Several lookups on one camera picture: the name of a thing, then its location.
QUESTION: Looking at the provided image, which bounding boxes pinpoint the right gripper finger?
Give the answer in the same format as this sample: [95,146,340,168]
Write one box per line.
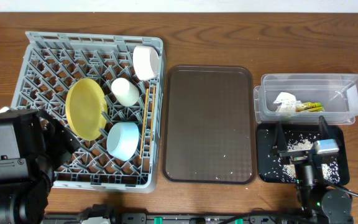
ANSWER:
[272,121,288,156]
[318,116,334,140]

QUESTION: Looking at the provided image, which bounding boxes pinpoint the leftover rice food scraps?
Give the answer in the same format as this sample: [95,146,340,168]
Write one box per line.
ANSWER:
[264,130,341,184]

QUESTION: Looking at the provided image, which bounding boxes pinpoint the green orange snack wrapper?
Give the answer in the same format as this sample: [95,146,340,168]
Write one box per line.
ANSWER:
[296,102,324,112]

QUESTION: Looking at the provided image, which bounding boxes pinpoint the white paper napkin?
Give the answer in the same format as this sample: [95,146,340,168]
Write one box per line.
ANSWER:
[273,92,301,113]

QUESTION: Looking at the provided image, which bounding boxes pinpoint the light blue small bowl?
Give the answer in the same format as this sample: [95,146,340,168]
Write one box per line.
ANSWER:
[106,122,139,161]

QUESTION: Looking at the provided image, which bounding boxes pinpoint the pink plastic bowl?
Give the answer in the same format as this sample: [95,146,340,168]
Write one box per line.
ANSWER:
[133,45,160,81]

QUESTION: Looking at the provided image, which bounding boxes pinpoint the white plastic cup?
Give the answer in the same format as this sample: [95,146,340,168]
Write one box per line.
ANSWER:
[111,78,140,106]

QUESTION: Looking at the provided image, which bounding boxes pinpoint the yellow plastic plate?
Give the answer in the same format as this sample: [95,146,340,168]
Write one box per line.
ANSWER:
[65,78,108,141]

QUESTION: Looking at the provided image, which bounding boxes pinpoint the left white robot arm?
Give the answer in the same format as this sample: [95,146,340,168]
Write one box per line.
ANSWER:
[0,109,81,223]

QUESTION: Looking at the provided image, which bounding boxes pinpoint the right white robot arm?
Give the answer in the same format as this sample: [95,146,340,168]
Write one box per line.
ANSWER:
[271,116,354,223]

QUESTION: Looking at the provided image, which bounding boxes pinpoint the clear plastic waste bin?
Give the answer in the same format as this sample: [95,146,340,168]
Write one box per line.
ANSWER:
[254,73,358,125]

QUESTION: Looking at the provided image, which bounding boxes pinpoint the black plastic tray bin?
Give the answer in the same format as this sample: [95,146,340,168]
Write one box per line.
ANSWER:
[256,123,350,185]

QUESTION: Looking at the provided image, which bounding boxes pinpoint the dark brown serving tray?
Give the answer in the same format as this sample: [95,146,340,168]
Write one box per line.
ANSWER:
[162,65,257,185]

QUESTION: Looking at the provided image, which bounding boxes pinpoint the right wooden chopstick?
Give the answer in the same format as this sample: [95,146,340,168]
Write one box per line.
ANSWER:
[149,86,156,150]

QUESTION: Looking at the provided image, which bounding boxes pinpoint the wooden chopstick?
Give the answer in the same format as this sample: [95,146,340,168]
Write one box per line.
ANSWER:
[139,88,150,158]
[149,86,156,150]

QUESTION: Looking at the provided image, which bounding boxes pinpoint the left wooden chopstick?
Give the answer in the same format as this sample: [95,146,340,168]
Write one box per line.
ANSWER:
[139,88,150,158]

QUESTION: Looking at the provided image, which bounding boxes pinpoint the grey plastic dish rack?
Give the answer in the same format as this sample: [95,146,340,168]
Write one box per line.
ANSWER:
[11,31,166,194]

